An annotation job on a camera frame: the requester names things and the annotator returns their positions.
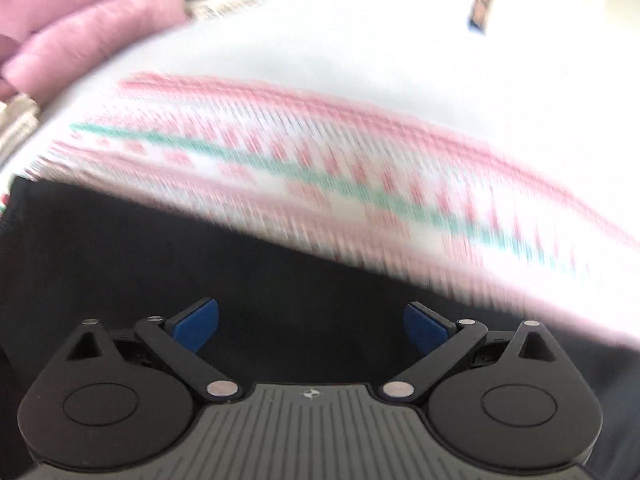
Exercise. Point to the patterned pink teal blanket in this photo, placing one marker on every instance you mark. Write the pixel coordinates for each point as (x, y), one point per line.
(358, 137)

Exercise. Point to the black pants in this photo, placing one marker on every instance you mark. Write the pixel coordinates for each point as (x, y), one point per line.
(309, 341)

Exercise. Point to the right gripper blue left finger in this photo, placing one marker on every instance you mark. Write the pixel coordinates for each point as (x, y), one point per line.
(175, 343)

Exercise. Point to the pink pillow near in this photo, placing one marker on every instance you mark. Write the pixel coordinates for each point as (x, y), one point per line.
(54, 58)

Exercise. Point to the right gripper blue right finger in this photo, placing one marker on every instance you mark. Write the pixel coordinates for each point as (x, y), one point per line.
(444, 346)

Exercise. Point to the beige striped cloth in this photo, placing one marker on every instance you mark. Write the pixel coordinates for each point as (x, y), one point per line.
(18, 121)

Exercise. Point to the crumpled beige cloth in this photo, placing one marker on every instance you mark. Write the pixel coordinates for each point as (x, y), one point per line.
(202, 9)

